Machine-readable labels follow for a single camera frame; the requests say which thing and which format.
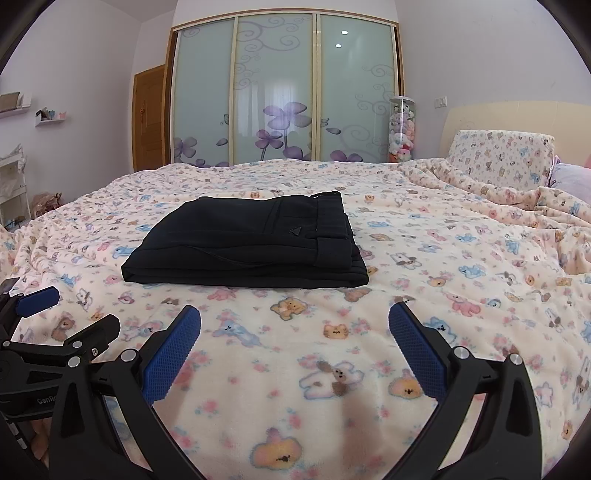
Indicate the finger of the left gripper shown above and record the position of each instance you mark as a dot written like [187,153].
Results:
[14,308]
[87,344]

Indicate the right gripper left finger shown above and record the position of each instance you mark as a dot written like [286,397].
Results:
[84,444]

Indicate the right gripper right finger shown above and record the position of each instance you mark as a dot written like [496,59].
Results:
[506,441]

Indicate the black pants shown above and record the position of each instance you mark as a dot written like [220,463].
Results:
[297,241]

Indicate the white storage rack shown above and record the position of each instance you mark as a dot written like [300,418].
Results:
[15,207]

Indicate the pile of bags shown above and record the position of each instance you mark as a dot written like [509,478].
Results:
[45,202]

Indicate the floral fleece blanket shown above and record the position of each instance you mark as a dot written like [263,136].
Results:
[308,384]

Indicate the wooden door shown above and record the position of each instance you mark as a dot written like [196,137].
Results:
[146,119]

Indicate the lavender pillow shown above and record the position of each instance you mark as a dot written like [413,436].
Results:
[572,179]

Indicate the bear print pillow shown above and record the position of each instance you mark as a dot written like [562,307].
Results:
[520,160]

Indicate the cream pink headboard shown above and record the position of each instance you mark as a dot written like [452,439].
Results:
[569,123]

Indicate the sliding door wardrobe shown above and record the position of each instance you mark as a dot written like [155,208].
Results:
[292,83]

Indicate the clear plush toy tube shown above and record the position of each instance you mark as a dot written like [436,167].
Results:
[402,129]

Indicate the white wall shelf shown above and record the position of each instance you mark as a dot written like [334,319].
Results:
[49,117]
[14,103]

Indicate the upper white wall shelf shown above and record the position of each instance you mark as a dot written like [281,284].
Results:
[14,103]

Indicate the wall power socket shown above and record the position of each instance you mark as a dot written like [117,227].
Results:
[441,102]

